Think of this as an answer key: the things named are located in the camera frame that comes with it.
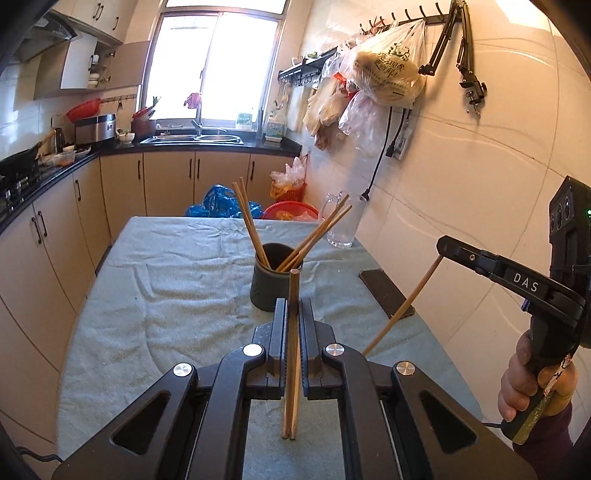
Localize silver rice cooker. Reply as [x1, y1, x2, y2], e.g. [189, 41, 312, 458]
[74, 114, 117, 144]

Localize person's right hand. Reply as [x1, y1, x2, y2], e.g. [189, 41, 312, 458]
[499, 333, 579, 423]

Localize wooden chopstick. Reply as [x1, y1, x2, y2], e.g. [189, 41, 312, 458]
[284, 204, 353, 272]
[232, 182, 266, 269]
[362, 254, 444, 357]
[289, 270, 302, 440]
[281, 270, 297, 438]
[238, 176, 271, 269]
[276, 194, 350, 272]

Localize grey perforated utensil holder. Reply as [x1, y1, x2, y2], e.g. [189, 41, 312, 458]
[250, 243, 304, 313]

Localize white plastic bottle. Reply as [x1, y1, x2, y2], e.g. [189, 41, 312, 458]
[266, 110, 288, 140]

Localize plastic bag of flatbread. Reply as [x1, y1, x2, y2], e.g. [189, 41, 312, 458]
[353, 20, 428, 110]

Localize dark brown pot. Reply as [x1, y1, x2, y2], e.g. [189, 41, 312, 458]
[130, 108, 158, 136]

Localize kitchen window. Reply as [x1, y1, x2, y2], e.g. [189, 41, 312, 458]
[142, 8, 283, 136]

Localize person's right forearm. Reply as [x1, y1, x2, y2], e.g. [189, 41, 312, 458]
[512, 401, 591, 480]

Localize white wall power strip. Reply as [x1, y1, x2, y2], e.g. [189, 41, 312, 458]
[386, 108, 414, 160]

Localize blue plastic bag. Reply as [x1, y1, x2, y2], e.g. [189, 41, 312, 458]
[185, 184, 264, 219]

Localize clear glass mug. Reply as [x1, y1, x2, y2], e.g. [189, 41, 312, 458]
[318, 191, 369, 249]

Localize black power plug cable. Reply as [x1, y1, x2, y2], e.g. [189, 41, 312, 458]
[361, 107, 394, 202]

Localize black kitchen countertop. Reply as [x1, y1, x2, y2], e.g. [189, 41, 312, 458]
[0, 136, 303, 234]

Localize orange basket with plastic bags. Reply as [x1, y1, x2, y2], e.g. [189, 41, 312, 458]
[270, 156, 310, 203]

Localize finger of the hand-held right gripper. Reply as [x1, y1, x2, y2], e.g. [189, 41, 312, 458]
[436, 234, 505, 283]

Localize red plastic colander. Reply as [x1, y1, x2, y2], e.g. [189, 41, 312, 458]
[65, 98, 102, 123]

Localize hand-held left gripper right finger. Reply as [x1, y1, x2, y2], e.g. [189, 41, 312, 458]
[298, 298, 539, 480]

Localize white upper kitchen cabinet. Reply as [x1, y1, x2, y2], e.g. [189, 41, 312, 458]
[32, 0, 154, 101]

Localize range hood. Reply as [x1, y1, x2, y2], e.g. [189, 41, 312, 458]
[8, 11, 80, 66]

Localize bunch of hanging plastic bags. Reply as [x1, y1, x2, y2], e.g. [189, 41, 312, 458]
[302, 45, 385, 154]

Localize black phone in clear case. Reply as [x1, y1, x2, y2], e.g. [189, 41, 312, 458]
[359, 268, 416, 319]

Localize steel kitchen sink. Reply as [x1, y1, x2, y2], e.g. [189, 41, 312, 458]
[140, 132, 245, 147]

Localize black wok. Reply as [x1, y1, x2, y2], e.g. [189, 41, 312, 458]
[0, 142, 43, 182]

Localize black wall shelf rack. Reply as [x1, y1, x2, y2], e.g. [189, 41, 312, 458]
[278, 45, 341, 87]

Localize beige lower kitchen cabinets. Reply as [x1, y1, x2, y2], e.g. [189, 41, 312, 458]
[0, 151, 302, 416]

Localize grey-green table cloth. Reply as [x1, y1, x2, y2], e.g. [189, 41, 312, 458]
[56, 216, 483, 480]

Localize black wall hook rail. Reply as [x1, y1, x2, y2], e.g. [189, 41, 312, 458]
[359, 1, 456, 36]

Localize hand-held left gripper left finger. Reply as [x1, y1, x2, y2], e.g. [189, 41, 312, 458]
[51, 298, 289, 480]

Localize red plastic basket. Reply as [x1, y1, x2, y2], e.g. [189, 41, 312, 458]
[260, 201, 321, 222]

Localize gas stove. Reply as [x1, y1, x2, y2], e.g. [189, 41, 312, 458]
[0, 170, 43, 210]

